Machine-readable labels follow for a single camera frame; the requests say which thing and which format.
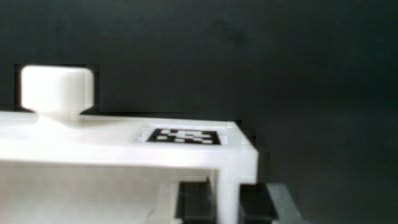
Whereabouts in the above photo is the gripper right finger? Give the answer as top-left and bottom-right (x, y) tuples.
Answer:
(238, 183), (304, 224)

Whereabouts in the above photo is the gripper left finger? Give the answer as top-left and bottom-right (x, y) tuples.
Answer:
(174, 182), (217, 224)

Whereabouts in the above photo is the white drawer box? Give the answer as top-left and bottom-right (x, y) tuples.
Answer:
(0, 65), (258, 224)

